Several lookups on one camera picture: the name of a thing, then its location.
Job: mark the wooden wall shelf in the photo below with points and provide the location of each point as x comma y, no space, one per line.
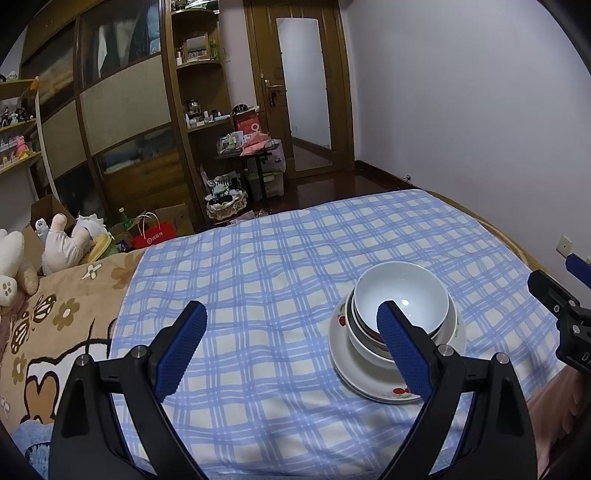
18,83

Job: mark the cream plush toy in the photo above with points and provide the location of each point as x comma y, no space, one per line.
60,244

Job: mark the wooden corner shelf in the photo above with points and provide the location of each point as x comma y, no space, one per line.
203,127

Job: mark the blue grey cloth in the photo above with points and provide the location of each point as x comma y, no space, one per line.
32,447

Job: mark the green glass bottle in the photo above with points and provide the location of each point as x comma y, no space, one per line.
123,217

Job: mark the pile of small boxes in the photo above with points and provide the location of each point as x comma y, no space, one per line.
231,141

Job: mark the large cherry plate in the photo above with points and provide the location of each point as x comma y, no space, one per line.
355,383

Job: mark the row of small figurines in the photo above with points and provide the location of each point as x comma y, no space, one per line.
14,115

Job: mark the white leaning pole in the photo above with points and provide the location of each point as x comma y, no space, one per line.
46,152

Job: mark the row of cosmetic jars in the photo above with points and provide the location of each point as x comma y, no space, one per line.
203,115

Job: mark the red shopping bag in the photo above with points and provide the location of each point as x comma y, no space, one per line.
247,122

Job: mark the plain white bowl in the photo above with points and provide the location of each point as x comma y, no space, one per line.
415,286

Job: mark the pink plastic bag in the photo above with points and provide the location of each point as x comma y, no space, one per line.
256,141

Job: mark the black side table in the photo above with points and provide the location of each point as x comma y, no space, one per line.
261,175

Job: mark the wicker basket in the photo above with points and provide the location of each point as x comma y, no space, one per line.
226,210

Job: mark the wooden door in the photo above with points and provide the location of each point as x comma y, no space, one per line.
341,92

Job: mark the pile of rolled socks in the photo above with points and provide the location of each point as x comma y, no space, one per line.
224,187

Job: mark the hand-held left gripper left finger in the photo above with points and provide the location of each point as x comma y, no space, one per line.
182,350

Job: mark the cardboard box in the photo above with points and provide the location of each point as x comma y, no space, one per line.
178,219
46,212

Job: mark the green carton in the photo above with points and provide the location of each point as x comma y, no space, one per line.
213,48

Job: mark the pink printed pouch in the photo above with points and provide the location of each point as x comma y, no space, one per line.
251,214

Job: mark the white bowl printed inside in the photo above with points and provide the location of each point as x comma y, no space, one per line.
359,340

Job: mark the clear plastic storage box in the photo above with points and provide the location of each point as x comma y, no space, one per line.
272,180

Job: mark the white haired plush doll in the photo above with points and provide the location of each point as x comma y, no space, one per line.
94,230

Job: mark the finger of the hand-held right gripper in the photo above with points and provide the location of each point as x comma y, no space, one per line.
551,290
577,267

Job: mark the pink toy figure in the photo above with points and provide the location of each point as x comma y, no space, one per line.
22,148

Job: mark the wooden photo frame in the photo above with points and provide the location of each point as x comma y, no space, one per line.
196,44

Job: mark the white wall socket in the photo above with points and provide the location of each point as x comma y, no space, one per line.
564,244

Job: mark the medium cherry plate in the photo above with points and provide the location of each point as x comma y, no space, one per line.
354,363

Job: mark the blue plaid cloth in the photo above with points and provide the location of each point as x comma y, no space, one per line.
258,277

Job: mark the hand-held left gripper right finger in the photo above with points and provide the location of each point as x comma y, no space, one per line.
406,355

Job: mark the white plush bear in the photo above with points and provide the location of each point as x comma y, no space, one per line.
14,258

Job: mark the red door ornament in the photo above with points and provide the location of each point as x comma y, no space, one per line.
271,98

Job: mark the wooden wardrobe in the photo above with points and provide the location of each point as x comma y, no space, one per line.
124,106

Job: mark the small cherry plate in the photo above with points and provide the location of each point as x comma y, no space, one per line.
375,368

